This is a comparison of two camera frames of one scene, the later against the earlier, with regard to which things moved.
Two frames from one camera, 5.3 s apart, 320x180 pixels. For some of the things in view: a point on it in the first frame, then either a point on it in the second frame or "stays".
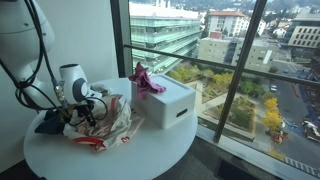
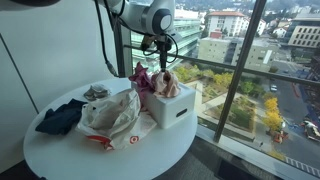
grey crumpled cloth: x=101 y=89 stays
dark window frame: x=122 y=50 stays
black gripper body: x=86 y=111 → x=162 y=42
